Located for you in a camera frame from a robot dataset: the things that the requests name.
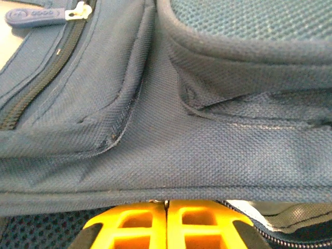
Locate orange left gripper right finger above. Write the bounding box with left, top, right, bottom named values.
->
left=167, top=199, right=272, bottom=249

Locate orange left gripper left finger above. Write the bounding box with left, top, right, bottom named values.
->
left=68, top=201, right=167, bottom=249

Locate navy blue backpack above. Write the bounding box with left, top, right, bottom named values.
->
left=0, top=0, right=332, bottom=249

